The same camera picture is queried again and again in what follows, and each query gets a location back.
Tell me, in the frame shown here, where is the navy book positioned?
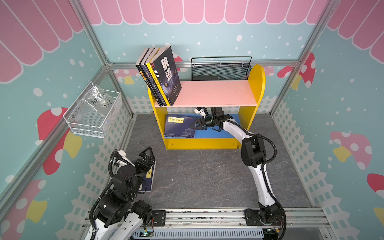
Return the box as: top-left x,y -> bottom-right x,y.
139,163 -> 156,194
164,115 -> 197,138

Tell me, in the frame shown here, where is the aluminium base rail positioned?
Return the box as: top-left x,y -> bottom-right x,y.
85,208 -> 337,240

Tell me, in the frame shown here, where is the yellow cartoon boy book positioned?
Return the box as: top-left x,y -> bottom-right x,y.
146,47 -> 170,107

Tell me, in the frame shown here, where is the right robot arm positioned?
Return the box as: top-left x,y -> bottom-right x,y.
190,107 -> 285,226

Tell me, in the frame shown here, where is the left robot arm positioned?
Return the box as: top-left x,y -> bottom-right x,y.
85,147 -> 156,240

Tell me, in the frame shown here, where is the purple old man book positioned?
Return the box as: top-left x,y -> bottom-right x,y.
140,48 -> 166,107

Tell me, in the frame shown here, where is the black mesh wire basket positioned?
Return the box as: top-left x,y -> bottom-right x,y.
191,56 -> 252,81

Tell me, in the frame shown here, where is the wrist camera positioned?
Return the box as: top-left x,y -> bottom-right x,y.
115,150 -> 135,167
194,107 -> 209,119

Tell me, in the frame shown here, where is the black wolf book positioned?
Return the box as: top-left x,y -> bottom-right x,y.
155,46 -> 182,106

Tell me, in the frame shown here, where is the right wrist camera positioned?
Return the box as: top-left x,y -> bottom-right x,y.
194,107 -> 209,119

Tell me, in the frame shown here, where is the clear plastic bag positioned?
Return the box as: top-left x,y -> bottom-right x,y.
81,85 -> 116,118

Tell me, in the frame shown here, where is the black Murphy's law book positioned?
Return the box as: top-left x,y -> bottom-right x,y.
136,48 -> 164,107

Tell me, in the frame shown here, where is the yellow pink blue bookshelf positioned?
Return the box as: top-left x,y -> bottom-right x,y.
149,65 -> 266,150

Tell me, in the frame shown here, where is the white wire wall basket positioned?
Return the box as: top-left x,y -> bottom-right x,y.
63,82 -> 122,139

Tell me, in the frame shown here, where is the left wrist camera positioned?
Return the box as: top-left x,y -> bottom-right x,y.
115,150 -> 135,167

